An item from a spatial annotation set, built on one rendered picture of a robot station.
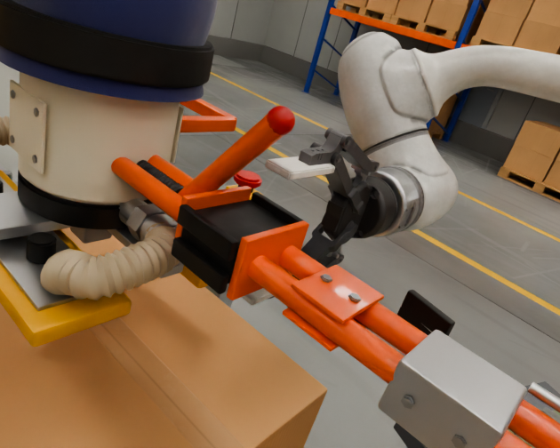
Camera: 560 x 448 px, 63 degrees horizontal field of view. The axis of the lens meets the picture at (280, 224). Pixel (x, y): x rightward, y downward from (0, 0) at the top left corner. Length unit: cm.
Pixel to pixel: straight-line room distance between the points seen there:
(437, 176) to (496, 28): 728
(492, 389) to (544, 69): 47
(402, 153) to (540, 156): 694
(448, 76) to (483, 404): 48
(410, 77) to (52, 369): 60
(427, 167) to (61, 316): 48
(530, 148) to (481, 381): 729
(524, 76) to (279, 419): 55
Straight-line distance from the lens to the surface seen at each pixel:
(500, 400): 34
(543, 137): 755
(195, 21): 50
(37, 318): 48
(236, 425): 62
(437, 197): 66
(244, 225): 40
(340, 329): 34
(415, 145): 66
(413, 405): 33
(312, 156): 42
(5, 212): 58
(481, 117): 912
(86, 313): 48
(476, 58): 70
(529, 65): 70
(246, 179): 108
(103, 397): 63
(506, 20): 790
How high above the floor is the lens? 142
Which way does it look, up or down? 25 degrees down
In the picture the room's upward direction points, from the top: 16 degrees clockwise
